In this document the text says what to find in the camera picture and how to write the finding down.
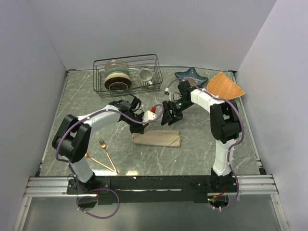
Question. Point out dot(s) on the beige cloth napkin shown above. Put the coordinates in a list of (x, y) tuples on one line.
[(163, 138)]

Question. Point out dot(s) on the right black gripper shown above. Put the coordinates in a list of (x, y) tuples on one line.
[(168, 106)]

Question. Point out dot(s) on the striped ceramic mug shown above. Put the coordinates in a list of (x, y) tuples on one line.
[(145, 78)]

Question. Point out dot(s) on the copper fork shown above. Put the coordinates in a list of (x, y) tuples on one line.
[(103, 146)]

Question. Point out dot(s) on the black wire dish rack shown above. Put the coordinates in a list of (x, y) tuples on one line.
[(136, 64)]

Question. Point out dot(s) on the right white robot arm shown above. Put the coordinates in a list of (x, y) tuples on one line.
[(225, 124)]

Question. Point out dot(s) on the orange woven fan mat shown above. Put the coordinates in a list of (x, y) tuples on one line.
[(223, 87)]

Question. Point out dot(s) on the cream ceramic plate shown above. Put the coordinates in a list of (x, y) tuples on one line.
[(117, 77)]

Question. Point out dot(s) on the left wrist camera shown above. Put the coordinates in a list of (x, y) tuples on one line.
[(149, 115)]

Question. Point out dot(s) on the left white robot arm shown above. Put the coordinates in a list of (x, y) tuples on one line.
[(72, 138)]

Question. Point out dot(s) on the green ceramic plate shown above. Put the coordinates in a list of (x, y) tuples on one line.
[(117, 70)]

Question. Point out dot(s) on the aluminium frame rail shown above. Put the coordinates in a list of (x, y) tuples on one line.
[(47, 207)]

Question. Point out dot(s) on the dark brown bowl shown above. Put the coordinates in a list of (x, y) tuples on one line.
[(118, 83)]

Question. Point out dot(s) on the gold spoon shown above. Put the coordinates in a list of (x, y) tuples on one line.
[(93, 159)]

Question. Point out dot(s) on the blue star-shaped dish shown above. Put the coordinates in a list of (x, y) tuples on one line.
[(191, 76)]

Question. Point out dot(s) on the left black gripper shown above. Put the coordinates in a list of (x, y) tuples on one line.
[(139, 128)]

